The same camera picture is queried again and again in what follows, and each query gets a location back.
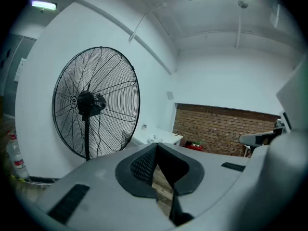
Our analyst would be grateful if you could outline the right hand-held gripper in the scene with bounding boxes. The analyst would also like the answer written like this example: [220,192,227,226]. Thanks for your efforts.
[238,54,308,146]

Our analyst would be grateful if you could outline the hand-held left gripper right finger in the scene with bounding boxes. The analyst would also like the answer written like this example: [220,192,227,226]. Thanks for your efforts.
[157,128,308,231]

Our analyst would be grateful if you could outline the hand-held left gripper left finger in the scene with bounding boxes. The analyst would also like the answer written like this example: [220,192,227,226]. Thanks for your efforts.
[36,142,176,231]

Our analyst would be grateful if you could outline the white tissue pack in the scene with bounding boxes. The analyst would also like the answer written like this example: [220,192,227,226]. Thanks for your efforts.
[147,134,164,144]

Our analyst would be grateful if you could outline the red fire equipment box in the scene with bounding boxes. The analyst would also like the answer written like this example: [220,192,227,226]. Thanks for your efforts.
[184,144,205,152]

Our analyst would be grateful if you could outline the white table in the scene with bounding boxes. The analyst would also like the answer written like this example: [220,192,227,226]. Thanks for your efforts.
[131,126,184,151]

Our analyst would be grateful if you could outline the yellow black striped tape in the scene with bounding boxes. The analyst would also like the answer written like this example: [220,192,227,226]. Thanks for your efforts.
[9,174,27,183]

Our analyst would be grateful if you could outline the black standing fan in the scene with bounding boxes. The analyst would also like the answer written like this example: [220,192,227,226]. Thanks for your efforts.
[51,46,141,162]

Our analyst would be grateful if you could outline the clear plastic water bottle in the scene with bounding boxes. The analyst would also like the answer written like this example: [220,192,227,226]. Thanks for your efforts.
[6,131,30,180]

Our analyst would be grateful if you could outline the white paper notice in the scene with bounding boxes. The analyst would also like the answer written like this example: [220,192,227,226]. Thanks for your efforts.
[14,58,26,82]

